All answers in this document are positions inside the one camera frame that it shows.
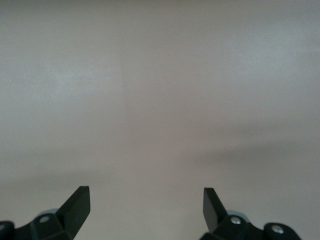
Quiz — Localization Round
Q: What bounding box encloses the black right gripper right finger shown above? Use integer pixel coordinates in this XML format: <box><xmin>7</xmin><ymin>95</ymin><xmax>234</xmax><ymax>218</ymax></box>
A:
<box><xmin>199</xmin><ymin>187</ymin><xmax>301</xmax><ymax>240</ymax></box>

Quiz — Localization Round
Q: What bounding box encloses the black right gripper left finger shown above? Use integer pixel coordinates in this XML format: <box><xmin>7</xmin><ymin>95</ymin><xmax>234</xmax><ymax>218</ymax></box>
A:
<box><xmin>0</xmin><ymin>185</ymin><xmax>91</xmax><ymax>240</ymax></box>

